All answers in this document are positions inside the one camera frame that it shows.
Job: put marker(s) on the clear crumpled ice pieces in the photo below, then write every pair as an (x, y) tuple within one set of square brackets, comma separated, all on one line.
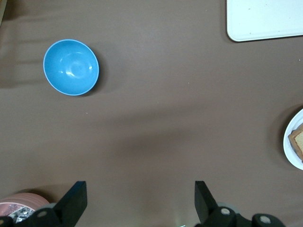
[(20, 211)]

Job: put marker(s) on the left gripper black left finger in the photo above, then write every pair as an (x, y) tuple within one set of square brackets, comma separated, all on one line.
[(71, 205)]

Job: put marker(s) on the blue bowl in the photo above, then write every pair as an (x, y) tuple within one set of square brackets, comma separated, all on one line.
[(71, 67)]

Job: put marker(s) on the bread slice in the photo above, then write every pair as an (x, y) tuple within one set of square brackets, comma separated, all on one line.
[(299, 142)]

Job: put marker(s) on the white round plate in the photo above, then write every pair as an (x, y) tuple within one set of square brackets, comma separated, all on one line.
[(290, 153)]

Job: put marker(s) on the pink bowl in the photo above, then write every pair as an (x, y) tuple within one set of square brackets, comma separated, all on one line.
[(30, 198)]

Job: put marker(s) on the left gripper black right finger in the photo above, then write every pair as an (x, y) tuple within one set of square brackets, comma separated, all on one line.
[(206, 208)]

